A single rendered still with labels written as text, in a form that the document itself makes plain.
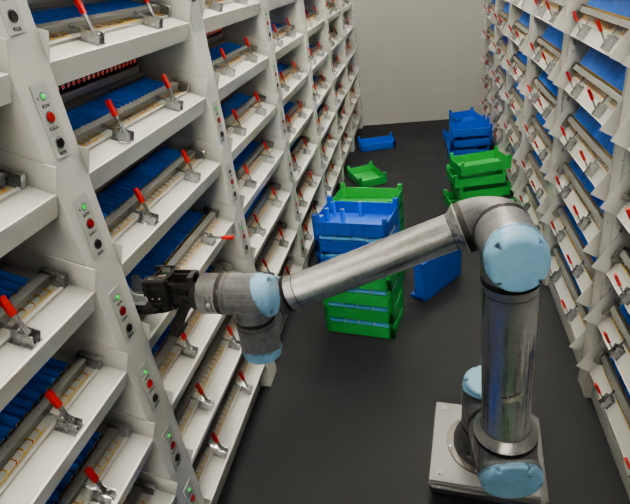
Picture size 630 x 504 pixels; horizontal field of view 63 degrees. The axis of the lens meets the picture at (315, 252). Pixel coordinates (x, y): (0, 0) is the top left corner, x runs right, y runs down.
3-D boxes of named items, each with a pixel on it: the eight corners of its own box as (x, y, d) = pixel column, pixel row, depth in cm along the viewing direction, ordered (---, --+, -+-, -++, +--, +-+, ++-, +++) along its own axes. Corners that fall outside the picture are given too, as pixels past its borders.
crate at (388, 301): (402, 281, 223) (402, 266, 219) (392, 308, 207) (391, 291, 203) (337, 275, 234) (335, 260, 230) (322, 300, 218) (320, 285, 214)
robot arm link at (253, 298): (274, 328, 108) (266, 289, 103) (218, 326, 111) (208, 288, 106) (284, 301, 116) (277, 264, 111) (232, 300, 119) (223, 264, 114)
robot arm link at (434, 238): (508, 171, 112) (245, 277, 132) (523, 195, 101) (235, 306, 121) (523, 214, 117) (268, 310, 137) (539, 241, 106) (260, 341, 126)
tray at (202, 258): (231, 233, 168) (236, 207, 163) (146, 356, 116) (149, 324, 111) (173, 215, 168) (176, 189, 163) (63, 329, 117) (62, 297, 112)
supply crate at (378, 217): (399, 215, 208) (398, 197, 204) (387, 238, 192) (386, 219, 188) (330, 212, 219) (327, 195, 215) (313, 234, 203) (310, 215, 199)
